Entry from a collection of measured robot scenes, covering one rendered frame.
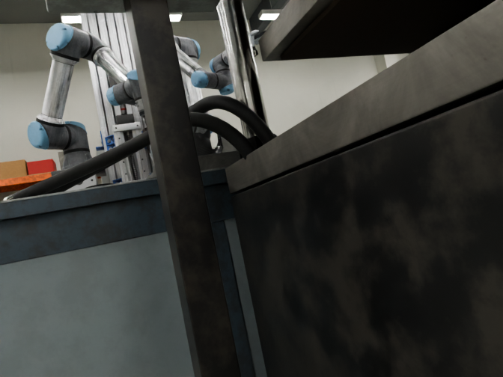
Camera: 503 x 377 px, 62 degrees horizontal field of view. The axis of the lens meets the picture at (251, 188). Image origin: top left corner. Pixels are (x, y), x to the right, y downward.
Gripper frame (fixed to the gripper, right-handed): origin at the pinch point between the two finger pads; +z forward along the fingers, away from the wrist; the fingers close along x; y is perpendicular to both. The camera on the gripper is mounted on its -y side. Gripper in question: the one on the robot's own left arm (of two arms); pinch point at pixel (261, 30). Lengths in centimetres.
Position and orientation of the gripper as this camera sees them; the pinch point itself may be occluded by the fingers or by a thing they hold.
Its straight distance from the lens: 196.8
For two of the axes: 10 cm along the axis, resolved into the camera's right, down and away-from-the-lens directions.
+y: 3.0, 9.6, 0.2
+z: 6.7, -1.9, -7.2
